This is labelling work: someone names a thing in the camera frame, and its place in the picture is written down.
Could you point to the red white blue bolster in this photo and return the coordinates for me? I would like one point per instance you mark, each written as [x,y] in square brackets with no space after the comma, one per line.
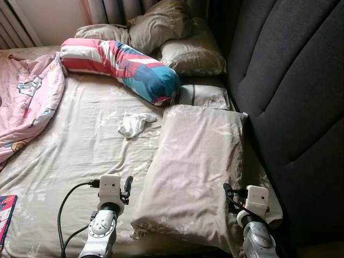
[123,67]

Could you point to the taupe crumpled pillow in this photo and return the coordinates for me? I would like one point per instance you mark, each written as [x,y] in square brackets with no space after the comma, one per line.
[161,24]

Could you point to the beige floral bed sheet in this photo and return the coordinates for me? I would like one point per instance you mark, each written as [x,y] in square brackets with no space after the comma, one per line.
[91,156]

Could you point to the flat beige pillow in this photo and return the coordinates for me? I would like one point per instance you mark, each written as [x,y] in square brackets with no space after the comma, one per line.
[102,33]

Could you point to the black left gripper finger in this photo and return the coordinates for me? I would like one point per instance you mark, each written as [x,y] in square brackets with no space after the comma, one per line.
[129,184]

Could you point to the plump beige pillow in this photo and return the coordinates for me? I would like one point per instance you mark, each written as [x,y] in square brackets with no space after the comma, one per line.
[196,51]

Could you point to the pink cartoon print quilt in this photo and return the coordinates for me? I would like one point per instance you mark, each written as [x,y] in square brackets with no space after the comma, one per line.
[27,102]

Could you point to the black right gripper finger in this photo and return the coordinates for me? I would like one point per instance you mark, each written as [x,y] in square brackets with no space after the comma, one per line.
[228,192]

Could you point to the large beige floral pillow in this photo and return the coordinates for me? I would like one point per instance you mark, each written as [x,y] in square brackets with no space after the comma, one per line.
[193,166]

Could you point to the dark grey upholstered headboard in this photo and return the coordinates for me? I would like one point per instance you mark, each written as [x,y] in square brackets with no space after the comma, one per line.
[290,80]

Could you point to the small grey white pillow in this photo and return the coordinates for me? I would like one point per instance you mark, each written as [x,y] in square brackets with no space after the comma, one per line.
[207,97]

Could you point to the colourful comic book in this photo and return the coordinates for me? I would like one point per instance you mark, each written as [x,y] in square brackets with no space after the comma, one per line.
[6,217]

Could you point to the white crumpled cloth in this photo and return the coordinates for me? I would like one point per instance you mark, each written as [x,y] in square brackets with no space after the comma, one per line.
[134,124]

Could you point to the white ribbed radiator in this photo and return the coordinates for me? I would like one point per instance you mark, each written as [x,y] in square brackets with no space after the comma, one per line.
[13,21]

